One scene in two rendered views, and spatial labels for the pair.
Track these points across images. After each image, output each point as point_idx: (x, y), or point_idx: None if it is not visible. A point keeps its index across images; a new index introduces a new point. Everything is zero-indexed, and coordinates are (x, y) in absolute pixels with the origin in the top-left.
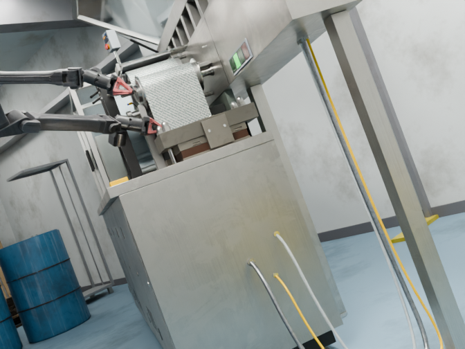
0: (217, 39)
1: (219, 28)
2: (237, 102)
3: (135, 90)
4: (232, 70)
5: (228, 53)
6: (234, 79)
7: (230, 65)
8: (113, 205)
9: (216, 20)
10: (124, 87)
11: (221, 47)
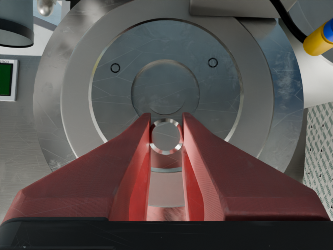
0: (40, 162)
1: (2, 175)
2: (39, 0)
3: (98, 110)
4: (28, 75)
5: (6, 110)
6: (40, 55)
7: (9, 83)
8: None
9: (0, 194)
10: (197, 205)
11: (34, 138)
